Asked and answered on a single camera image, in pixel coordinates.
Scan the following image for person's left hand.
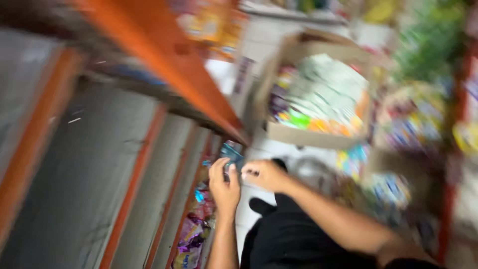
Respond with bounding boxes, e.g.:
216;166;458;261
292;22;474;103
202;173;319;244
208;157;242;218

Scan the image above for shelf of colourful snack bags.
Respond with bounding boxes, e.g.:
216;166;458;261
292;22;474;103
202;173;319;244
336;0;478;269

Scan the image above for person's black shoe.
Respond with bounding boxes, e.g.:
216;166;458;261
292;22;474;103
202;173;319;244
249;197;278;216

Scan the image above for person's right hand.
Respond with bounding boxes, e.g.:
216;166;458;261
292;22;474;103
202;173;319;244
241;160;290;193

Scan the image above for cardboard carton of colourful packets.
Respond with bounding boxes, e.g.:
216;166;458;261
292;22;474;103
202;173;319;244
255;31;375;150

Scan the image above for yellow snack packets on shelf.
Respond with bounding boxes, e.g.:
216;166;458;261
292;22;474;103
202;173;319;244
170;0;249;62

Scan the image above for orange and grey metal shelf rack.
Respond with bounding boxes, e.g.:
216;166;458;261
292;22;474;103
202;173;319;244
0;0;251;269

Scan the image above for row of purple snack packets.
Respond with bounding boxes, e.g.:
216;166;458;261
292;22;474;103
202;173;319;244
172;179;217;269

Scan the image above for person's black trousers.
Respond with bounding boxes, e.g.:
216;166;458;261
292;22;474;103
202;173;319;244
240;193;441;269

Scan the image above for blue snack packet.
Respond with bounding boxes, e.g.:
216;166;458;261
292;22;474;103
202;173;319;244
220;141;245;173

